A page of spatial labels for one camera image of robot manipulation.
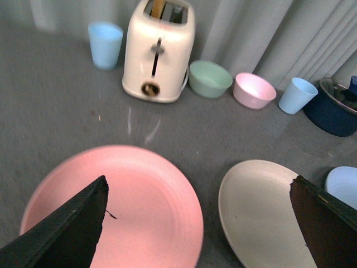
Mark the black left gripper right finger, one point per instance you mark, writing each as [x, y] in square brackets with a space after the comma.
[327, 224]

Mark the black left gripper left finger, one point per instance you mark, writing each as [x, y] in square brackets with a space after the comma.
[68, 237]

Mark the blue plate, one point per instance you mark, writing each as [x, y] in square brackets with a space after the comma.
[341, 183]

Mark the beige plate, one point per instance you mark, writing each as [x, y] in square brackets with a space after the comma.
[257, 216]

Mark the pink plate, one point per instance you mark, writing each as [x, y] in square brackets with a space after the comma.
[153, 217]

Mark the dark blue saucepan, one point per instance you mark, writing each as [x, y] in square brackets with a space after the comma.
[330, 117]

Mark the glass pot lid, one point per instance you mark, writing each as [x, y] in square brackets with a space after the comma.
[339, 94]

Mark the light blue cup right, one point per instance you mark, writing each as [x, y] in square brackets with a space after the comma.
[298, 93]

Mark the light blue cup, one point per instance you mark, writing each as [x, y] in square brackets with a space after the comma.
[105, 43]
[298, 93]

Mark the pink bowl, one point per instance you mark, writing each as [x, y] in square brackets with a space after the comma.
[253, 91]

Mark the grey curtain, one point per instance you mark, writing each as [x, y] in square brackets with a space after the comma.
[278, 40]

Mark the green bowl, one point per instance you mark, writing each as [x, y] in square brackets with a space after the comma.
[209, 79]

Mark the light blue cup left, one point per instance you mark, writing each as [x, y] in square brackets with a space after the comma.
[105, 43]

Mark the cream toaster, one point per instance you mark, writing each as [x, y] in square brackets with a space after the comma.
[158, 51]

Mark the toast slice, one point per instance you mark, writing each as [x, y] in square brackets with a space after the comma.
[157, 8]

